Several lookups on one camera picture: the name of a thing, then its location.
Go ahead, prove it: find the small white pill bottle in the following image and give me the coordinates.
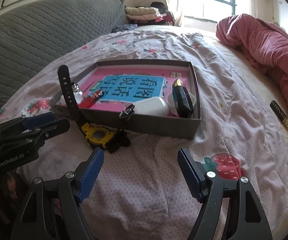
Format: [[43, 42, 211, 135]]
[[59, 91, 84, 106]]

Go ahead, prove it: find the red black lighter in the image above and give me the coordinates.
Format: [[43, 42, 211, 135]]
[[79, 89, 105, 108]]

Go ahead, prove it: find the yellow watch black strap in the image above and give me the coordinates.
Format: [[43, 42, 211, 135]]
[[57, 64, 136, 153]]

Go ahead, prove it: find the black hair claw clip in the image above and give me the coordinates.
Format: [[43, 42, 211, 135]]
[[105, 129, 131, 153]]

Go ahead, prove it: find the white earbuds case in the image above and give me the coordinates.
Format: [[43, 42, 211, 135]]
[[134, 96, 169, 116]]

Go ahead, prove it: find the black faceted perfume bottle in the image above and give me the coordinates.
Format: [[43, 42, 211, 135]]
[[172, 79, 194, 118]]

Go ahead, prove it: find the person's left hand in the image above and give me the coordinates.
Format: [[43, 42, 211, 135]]
[[0, 172, 17, 224]]

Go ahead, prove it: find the small silver glass bottle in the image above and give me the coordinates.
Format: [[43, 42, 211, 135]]
[[71, 82, 83, 96]]

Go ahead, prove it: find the grey quilted headboard cover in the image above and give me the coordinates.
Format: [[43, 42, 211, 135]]
[[0, 0, 127, 110]]

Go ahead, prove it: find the pink blue picture book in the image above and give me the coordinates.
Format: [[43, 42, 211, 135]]
[[78, 65, 192, 112]]

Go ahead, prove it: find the black gold label box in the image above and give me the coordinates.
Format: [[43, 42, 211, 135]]
[[269, 100, 288, 129]]

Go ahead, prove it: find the grey cardboard box tray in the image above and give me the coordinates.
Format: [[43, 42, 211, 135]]
[[49, 58, 202, 140]]

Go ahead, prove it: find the white plastic jar lid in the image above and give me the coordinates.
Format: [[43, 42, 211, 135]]
[[167, 93, 196, 117]]

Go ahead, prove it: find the folded clothes pile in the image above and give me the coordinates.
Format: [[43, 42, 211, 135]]
[[124, 2, 175, 26]]

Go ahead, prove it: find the pink blanket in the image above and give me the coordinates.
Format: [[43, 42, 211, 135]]
[[215, 14, 288, 105]]

